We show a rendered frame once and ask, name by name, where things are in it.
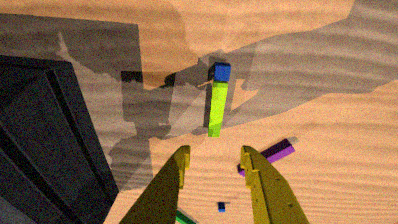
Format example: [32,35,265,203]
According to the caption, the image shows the purple rod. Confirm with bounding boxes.
[237,139,296,177]

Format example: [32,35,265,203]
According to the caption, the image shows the small blue block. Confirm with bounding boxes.
[218,202,225,212]
[214,62,231,81]

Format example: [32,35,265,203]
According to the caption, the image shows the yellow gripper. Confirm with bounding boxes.
[118,145,310,224]

